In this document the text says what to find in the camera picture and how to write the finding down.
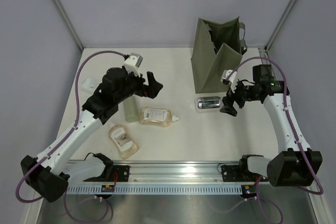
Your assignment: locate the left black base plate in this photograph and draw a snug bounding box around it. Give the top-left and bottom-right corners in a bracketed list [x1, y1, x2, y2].
[83, 165, 131, 183]

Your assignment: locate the silver metallic bottle white cap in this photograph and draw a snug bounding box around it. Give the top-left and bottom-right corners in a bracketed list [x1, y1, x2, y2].
[195, 96, 223, 112]

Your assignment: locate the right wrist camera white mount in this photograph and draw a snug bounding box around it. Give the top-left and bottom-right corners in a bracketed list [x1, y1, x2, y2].
[221, 70, 238, 93]

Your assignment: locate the aluminium frame post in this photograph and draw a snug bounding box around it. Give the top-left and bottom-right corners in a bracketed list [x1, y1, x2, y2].
[51, 0, 84, 52]
[264, 0, 298, 53]

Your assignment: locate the white slotted cable duct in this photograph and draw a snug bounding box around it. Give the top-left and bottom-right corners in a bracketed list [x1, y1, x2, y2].
[67, 184, 242, 195]

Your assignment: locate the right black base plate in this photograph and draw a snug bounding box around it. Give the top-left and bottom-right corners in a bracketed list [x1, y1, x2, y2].
[220, 164, 260, 183]

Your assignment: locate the white flat bottle black cap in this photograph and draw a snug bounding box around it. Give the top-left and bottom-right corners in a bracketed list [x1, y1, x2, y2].
[80, 78, 98, 94]

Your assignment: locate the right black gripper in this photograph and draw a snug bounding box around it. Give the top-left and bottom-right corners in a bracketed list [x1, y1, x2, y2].
[220, 79, 259, 116]

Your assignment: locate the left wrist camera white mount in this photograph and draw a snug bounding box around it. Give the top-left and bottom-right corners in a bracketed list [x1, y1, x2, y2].
[123, 53, 143, 77]

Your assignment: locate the aluminium front rail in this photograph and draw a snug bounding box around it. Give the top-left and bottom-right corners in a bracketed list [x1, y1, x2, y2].
[72, 161, 253, 185]

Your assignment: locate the amber soap bottle white cap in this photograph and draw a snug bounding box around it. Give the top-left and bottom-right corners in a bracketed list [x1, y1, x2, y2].
[139, 107, 179, 127]

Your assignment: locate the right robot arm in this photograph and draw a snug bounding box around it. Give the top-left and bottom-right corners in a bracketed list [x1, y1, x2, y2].
[220, 65, 322, 187]

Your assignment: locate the right aluminium frame post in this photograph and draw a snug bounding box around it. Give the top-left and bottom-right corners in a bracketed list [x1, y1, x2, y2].
[264, 0, 298, 53]

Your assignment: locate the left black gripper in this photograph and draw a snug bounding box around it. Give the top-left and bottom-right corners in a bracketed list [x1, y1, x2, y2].
[114, 68, 162, 103]

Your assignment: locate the pale green cylindrical bottle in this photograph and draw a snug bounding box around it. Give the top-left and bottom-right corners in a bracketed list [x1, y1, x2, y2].
[123, 96, 139, 123]

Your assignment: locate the left aluminium frame post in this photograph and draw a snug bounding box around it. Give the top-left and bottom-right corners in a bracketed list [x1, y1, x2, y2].
[51, 0, 84, 52]

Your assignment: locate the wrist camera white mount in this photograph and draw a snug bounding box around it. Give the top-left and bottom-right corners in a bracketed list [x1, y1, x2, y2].
[123, 53, 143, 77]
[221, 70, 238, 93]

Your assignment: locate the olive green canvas bag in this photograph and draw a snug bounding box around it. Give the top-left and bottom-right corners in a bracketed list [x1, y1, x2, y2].
[191, 17, 247, 94]

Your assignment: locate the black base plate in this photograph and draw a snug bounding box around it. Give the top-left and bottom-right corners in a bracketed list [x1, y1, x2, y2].
[220, 164, 260, 183]
[83, 165, 131, 183]

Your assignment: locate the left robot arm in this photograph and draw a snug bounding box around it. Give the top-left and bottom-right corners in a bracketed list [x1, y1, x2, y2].
[20, 68, 163, 202]

